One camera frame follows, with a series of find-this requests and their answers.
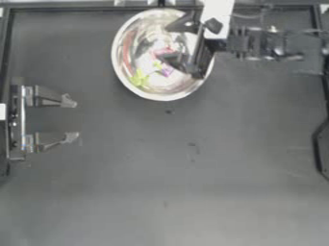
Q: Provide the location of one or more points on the purple candy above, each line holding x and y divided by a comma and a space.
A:
168, 71

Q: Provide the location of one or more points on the steel bowl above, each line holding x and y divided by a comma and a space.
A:
168, 89

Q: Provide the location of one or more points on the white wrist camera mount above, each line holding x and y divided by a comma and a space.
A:
3, 112
218, 9

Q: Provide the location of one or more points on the black metal frame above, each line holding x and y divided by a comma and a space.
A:
65, 5

